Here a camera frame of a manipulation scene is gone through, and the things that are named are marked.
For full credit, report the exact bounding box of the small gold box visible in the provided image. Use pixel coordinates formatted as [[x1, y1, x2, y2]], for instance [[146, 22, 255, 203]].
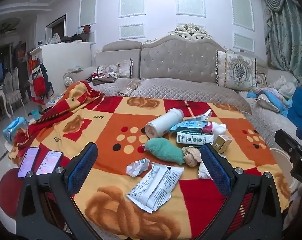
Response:
[[213, 135, 233, 154]]

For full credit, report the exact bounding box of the beige cloth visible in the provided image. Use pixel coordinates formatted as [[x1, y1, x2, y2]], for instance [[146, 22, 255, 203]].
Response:
[[181, 146, 202, 167]]

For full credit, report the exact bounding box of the green white milk carton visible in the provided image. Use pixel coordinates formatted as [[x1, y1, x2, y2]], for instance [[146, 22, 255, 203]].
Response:
[[176, 131, 214, 146]]

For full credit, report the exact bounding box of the blue snack bag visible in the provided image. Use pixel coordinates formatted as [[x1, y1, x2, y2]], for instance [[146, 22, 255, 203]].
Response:
[[169, 121, 212, 133]]

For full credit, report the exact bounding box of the white paper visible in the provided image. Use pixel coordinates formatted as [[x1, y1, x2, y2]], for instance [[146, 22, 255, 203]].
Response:
[[126, 158, 150, 178]]

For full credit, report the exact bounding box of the torn white carton piece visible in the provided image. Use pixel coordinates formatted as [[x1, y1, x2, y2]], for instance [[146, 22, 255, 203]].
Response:
[[185, 108, 212, 121]]

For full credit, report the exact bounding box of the white printed plastic package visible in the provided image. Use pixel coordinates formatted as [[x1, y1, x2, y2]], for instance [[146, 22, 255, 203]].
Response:
[[127, 163, 184, 213]]

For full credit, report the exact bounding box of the white trash bin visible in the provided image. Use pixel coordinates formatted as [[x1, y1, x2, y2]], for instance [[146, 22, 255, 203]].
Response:
[[270, 148, 299, 200]]

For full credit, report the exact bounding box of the right smartphone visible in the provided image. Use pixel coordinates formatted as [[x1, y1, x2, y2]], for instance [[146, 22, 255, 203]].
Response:
[[36, 151, 63, 175]]

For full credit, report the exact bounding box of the blue pillow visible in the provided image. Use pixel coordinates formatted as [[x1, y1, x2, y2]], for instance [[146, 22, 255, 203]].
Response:
[[287, 87, 302, 129]]

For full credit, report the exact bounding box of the white pink yogurt bottle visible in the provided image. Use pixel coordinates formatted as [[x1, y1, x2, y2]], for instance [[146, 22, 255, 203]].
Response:
[[201, 121, 227, 137]]

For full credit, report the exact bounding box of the colourful blue blanket pile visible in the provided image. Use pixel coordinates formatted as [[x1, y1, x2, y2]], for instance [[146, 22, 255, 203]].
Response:
[[246, 87, 292, 117]]

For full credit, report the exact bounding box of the orange red patterned blanket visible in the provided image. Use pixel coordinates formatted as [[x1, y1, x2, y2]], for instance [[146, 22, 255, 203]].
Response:
[[14, 81, 290, 239]]

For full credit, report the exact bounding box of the blue tissue pack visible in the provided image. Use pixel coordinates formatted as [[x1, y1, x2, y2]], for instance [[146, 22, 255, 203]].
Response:
[[2, 116, 29, 144]]

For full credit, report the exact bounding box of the large white cylindrical bottle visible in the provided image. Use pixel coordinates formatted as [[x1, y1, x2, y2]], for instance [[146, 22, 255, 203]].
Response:
[[144, 108, 184, 139]]

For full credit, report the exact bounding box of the white ornate chair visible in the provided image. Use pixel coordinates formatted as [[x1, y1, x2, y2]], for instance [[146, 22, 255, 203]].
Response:
[[4, 67, 25, 113]]

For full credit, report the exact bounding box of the large embroidered cushion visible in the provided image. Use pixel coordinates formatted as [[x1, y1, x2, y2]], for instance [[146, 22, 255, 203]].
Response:
[[216, 50, 257, 92]]

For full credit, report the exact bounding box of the small embroidered cushion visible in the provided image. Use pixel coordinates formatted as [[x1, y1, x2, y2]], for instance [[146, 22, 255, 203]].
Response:
[[97, 59, 134, 79]]

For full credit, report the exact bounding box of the white cabinet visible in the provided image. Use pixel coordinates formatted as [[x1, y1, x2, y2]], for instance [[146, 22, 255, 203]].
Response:
[[30, 42, 91, 94]]

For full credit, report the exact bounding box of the grey tufted sofa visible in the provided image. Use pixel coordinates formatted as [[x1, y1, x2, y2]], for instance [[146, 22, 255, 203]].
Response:
[[63, 24, 297, 148]]

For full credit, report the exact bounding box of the teal patterned curtain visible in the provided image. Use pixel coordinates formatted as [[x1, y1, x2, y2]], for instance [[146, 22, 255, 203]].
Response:
[[261, 0, 302, 87]]

